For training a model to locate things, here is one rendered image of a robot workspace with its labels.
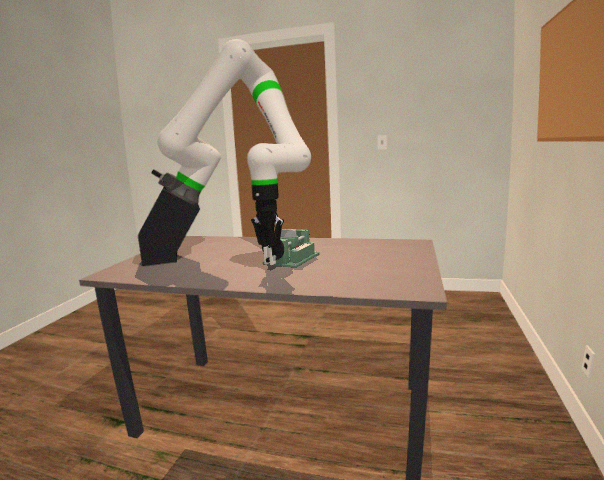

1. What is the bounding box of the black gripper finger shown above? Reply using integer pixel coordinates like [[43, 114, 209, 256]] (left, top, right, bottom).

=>
[[266, 216, 284, 265], [251, 217, 270, 265]]

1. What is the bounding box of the green clamp slide with handwheel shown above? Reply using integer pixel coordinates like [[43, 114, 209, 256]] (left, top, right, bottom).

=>
[[273, 229, 319, 268]]

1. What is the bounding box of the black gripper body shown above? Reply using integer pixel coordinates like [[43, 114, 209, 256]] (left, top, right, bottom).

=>
[[255, 200, 278, 226]]

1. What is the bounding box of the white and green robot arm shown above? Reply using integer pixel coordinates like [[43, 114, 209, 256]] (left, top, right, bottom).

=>
[[152, 39, 311, 206]]

